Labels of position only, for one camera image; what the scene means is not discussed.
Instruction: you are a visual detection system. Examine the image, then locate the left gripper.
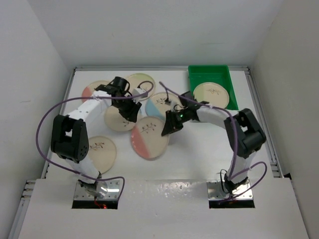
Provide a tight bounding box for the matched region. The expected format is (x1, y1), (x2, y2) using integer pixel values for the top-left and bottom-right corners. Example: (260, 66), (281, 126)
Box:
(112, 95), (141, 122)

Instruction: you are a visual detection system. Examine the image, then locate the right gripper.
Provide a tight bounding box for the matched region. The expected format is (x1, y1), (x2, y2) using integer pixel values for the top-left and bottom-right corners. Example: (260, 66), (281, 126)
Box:
(162, 108), (190, 135)

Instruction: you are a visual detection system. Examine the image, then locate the pink cream plate front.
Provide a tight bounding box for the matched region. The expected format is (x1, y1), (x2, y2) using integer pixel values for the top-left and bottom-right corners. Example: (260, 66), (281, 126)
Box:
(131, 116), (169, 160)

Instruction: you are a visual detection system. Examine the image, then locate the pink cream plate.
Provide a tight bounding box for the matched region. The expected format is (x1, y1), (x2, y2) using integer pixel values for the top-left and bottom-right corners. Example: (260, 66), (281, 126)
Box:
(131, 116), (169, 160)
(82, 80), (110, 97)

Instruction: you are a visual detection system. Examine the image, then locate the pale green cream plate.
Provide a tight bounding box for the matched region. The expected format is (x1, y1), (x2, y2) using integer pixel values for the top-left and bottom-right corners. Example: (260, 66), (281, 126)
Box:
(193, 82), (229, 109)

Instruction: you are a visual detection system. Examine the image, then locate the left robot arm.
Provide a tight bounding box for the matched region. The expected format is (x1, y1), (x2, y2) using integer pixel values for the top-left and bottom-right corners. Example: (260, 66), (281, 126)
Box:
(50, 77), (148, 198)

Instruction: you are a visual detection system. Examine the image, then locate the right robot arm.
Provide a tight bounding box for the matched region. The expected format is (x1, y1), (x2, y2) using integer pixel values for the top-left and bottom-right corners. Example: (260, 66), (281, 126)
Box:
(161, 92), (268, 200)

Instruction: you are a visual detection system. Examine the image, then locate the green plastic bin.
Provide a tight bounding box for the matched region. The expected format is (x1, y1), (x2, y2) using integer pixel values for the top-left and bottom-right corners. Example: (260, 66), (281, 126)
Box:
(188, 65), (238, 110)

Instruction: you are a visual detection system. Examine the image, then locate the blue cream plate centre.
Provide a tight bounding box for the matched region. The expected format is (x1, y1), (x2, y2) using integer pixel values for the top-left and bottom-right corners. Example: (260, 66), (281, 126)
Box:
(104, 106), (136, 132)

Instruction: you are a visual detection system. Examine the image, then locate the blue cream plate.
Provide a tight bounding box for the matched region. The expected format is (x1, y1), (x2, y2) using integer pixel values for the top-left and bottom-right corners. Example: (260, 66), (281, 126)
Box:
(104, 106), (136, 132)
(145, 92), (182, 120)

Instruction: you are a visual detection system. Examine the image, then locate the blue cream plate right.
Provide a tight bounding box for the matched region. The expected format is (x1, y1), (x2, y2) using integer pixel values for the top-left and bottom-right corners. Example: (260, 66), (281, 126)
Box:
(145, 92), (182, 120)

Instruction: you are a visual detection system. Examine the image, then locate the green cream plate rear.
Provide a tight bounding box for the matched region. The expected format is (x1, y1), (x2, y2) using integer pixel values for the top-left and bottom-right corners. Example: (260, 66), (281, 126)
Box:
(126, 73), (156, 101)

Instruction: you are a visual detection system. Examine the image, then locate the yellow cream plate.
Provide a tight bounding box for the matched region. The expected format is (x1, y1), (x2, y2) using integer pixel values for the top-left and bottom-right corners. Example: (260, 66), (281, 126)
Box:
(88, 135), (117, 174)

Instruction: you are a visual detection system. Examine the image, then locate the pink cream plate rear left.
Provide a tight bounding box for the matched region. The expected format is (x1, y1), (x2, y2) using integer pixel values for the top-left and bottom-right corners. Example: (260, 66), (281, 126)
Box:
(82, 80), (110, 97)

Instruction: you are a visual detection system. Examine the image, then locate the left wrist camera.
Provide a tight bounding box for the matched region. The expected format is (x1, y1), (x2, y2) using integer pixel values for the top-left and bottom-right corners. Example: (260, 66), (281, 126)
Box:
(132, 88), (148, 102)

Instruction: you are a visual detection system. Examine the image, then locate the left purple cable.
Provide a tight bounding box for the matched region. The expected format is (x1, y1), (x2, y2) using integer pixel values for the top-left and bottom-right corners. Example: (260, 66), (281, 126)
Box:
(36, 81), (155, 200)

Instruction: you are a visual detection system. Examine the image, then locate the purple cable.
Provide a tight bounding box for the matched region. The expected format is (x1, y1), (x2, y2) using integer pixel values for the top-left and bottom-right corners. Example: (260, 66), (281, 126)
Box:
(36, 81), (155, 200)
(159, 81), (269, 204)

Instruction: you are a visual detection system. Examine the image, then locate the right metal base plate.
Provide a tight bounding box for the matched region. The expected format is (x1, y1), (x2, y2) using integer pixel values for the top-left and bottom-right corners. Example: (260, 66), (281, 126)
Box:
(206, 180), (253, 201)

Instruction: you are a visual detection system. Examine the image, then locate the metal base plate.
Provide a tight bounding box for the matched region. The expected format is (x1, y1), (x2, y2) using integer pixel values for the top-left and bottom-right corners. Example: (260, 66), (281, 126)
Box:
(206, 180), (253, 201)
(74, 180), (120, 201)

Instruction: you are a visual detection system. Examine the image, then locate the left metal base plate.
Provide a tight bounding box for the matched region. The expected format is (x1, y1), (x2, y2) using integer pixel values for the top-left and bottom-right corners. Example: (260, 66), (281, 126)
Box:
(74, 180), (120, 201)

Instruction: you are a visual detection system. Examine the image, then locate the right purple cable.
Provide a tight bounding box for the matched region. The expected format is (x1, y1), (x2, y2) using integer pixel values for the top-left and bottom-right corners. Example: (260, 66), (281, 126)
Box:
(159, 81), (269, 204)

